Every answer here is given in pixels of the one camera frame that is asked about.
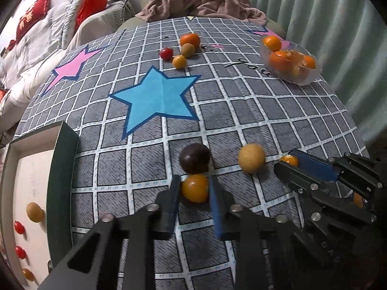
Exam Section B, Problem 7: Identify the green leather armchair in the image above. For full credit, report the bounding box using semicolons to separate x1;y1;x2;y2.
115;0;288;40

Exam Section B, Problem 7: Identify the large red patterned cushion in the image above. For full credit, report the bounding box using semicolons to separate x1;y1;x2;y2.
15;0;52;41

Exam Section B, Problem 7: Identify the pink fleece blanket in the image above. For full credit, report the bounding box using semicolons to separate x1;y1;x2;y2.
135;0;268;26

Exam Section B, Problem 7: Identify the white covered sofa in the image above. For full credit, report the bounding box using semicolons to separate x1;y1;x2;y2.
0;0;142;133

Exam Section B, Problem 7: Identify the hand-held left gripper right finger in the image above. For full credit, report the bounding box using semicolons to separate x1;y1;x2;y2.
208;174;306;290

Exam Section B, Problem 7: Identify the grey striped blanket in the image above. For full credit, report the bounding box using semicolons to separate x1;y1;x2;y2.
62;0;136;49

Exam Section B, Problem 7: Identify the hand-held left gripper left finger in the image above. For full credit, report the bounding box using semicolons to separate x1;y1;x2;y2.
38;174;182;290

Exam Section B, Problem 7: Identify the tan round fruit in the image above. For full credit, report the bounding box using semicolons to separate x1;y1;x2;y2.
26;202;45;223
238;144;266;174

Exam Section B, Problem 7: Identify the pale green curtain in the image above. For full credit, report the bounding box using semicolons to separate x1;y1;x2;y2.
227;0;387;158

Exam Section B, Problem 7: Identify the clear plastic bowl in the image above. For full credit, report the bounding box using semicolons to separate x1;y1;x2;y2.
259;35;321;86

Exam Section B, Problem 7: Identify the small red cushion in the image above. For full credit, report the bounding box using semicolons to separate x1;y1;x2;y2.
75;0;109;26

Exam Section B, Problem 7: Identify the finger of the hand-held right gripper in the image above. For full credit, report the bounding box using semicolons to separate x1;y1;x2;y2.
289;149;384;194
274;161;378;224

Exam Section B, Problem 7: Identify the green box with white inside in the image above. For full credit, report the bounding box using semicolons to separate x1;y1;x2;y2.
0;121;80;287

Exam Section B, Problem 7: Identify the grey checked star tablecloth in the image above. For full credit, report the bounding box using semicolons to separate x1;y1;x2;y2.
15;16;372;290

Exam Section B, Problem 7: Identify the dark purple passion fruit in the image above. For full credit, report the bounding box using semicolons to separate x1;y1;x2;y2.
179;143;211;174

